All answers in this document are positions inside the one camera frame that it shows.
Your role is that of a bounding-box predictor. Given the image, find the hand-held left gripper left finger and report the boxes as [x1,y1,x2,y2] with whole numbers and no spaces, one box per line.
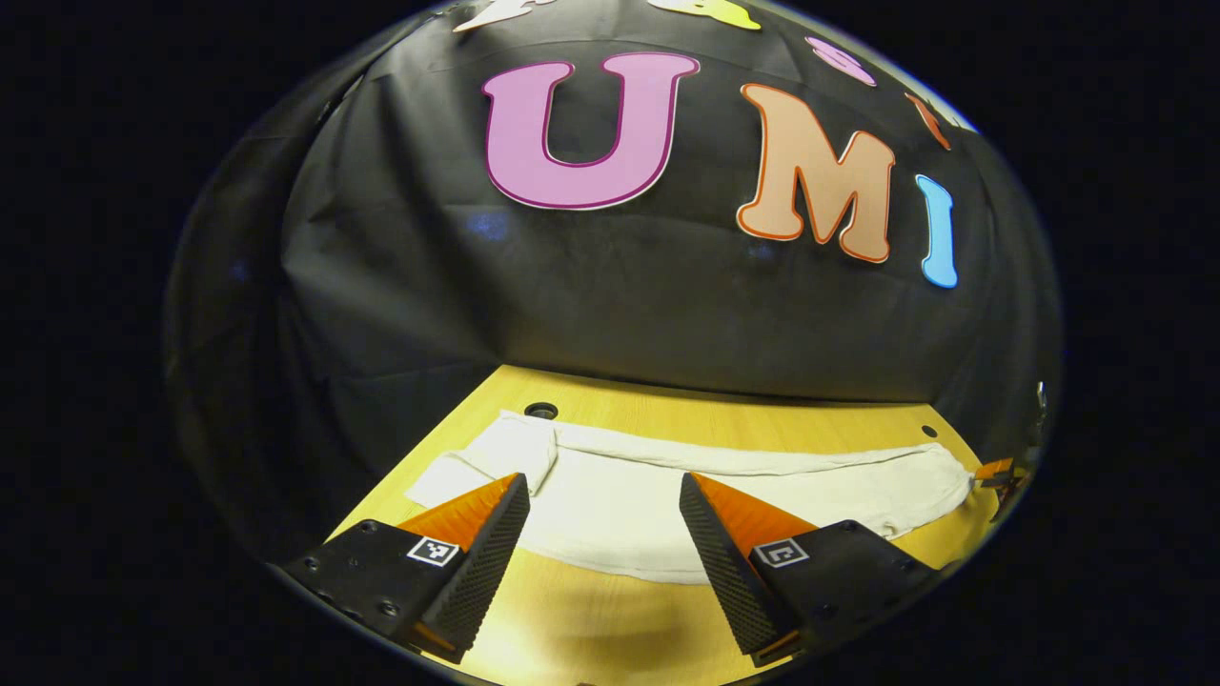
[274,473,532,665]

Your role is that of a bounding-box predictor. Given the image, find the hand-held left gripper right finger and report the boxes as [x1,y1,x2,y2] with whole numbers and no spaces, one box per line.
[679,472,943,667]

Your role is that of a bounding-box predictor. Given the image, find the white jeans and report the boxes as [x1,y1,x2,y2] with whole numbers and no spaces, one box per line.
[405,410,975,585]

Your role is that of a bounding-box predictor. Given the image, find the black backdrop cloth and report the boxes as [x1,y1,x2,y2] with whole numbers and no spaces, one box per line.
[162,0,1064,573]

